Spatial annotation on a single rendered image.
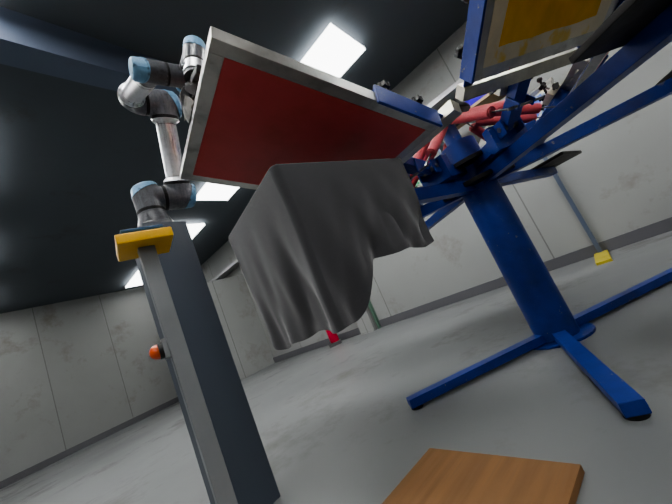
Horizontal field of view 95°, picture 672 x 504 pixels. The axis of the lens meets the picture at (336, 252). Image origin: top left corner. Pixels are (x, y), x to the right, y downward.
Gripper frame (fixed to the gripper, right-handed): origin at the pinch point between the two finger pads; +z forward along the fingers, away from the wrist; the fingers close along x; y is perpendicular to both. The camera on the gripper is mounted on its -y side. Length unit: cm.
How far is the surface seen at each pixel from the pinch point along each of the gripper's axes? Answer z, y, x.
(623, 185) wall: -40, -11, -399
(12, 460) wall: 151, 810, 197
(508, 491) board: 111, -24, -62
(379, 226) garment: 42, -21, -43
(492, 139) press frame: -5, -27, -118
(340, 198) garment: 36, -22, -31
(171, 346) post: 65, 10, 6
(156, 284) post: 49, 10, 10
